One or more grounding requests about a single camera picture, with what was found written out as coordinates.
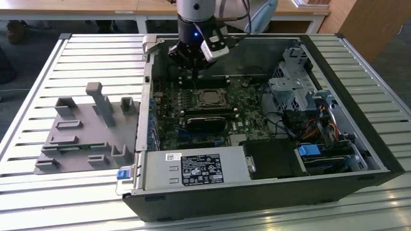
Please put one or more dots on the CPU socket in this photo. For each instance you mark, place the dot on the CPU socket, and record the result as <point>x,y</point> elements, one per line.
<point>225,104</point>

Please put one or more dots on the white document tray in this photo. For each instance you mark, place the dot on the white document tray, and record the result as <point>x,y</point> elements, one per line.
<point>305,3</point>

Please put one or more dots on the blue disk carrier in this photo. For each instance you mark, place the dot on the blue disk carrier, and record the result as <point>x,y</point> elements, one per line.
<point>308,151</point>

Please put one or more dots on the black graphics card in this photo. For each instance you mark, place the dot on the black graphics card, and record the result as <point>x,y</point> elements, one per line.
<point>205,125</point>

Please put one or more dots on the wooden desk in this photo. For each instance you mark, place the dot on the wooden desk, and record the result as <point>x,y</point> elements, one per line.
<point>80,6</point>

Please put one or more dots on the dark bag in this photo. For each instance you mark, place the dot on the dark bag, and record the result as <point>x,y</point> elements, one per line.
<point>16,31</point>

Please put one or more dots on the green motherboard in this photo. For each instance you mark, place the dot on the green motherboard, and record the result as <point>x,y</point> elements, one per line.
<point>249,115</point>

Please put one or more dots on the wooden cabinet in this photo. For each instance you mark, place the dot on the wooden cabinet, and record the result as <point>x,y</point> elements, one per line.
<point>368,24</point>

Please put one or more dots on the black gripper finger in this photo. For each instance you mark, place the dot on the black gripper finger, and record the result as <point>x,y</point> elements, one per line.
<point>179,56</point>
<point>200,64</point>

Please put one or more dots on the grey power supply unit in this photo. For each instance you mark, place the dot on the grey power supply unit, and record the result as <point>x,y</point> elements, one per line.
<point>160,168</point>

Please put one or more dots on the black RAM slot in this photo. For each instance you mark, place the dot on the black RAM slot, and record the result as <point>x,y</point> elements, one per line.
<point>211,86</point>
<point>211,78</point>
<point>211,83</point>

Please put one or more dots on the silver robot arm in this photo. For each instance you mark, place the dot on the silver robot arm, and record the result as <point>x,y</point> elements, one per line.
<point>195,9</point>

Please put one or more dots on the grey metal disk bay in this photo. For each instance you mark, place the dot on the grey metal disk bay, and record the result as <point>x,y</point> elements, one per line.
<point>285,96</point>

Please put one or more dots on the black plastic shroud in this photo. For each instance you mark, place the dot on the black plastic shroud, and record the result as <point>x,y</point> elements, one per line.
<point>272,158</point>

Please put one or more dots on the silver heat sink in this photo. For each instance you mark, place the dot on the silver heat sink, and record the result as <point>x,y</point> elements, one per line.
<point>239,139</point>

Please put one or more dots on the grey parts rack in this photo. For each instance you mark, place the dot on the grey parts rack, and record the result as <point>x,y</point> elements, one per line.
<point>83,125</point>

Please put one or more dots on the blue case latch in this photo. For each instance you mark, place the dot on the blue case latch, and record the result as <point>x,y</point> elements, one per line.
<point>124,174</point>

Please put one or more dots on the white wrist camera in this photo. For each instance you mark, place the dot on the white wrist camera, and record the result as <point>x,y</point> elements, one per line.
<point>215,49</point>

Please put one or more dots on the black PC case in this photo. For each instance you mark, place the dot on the black PC case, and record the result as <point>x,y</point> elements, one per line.
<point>224,204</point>

